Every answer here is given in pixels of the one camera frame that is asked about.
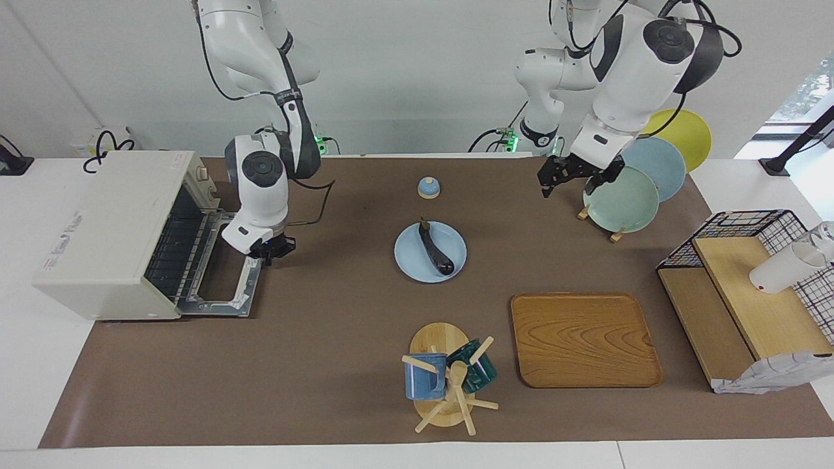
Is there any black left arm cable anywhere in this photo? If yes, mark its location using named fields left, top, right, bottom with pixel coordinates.
left=549, top=0, right=743, bottom=139

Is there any black desk device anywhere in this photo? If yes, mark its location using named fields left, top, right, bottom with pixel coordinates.
left=0, top=134, right=35, bottom=177

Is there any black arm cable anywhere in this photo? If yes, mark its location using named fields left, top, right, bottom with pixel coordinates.
left=549, top=0, right=743, bottom=139
left=194, top=0, right=336, bottom=227

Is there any grey patterned cloth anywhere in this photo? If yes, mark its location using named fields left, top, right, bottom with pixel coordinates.
left=712, top=350, right=834, bottom=395

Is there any yellow plate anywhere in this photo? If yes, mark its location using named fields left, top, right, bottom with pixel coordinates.
left=642, top=109, right=713, bottom=173

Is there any dark green mug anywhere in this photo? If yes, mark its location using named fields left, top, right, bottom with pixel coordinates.
left=446, top=339, right=498, bottom=394

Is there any wooden mug tree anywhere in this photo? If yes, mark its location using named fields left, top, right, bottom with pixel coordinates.
left=401, top=322, right=500, bottom=436

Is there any black wire basket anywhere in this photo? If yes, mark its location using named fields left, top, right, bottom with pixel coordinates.
left=657, top=210, right=834, bottom=346

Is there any brown table mat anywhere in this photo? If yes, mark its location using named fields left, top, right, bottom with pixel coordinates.
left=38, top=156, right=834, bottom=449

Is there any blue mug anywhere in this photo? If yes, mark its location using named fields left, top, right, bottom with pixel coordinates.
left=404, top=352, right=448, bottom=401

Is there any white cup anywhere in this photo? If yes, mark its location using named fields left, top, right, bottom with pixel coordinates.
left=749, top=241, right=827, bottom=294

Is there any black oven power cable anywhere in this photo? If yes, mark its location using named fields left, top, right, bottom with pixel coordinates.
left=83, top=130, right=136, bottom=174

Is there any pale green plate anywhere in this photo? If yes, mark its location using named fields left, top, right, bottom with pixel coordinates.
left=583, top=166, right=660, bottom=233

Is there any cream toaster oven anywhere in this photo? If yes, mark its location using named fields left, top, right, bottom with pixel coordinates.
left=33, top=151, right=265, bottom=321

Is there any dark purple eggplant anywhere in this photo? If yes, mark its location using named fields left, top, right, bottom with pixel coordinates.
left=418, top=218, right=455, bottom=276

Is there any wooden plate rack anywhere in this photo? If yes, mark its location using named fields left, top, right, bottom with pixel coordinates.
left=577, top=203, right=629, bottom=243

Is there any clear glass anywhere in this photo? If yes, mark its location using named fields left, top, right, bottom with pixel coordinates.
left=808, top=221, right=834, bottom=264

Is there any light blue racked plate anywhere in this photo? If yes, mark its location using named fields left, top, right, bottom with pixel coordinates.
left=619, top=137, right=687, bottom=203

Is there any glass oven door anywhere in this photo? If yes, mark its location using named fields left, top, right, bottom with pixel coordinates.
left=175, top=212, right=265, bottom=319

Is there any black clamp stand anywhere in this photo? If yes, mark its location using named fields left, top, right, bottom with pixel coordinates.
left=759, top=104, right=834, bottom=177

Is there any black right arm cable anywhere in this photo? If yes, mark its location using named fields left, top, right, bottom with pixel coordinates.
left=194, top=0, right=336, bottom=227

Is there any wooden serving tray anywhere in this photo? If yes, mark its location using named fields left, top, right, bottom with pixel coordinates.
left=510, top=293, right=663, bottom=390

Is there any wooden shelf unit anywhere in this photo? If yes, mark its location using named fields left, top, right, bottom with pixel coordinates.
left=657, top=236, right=834, bottom=391

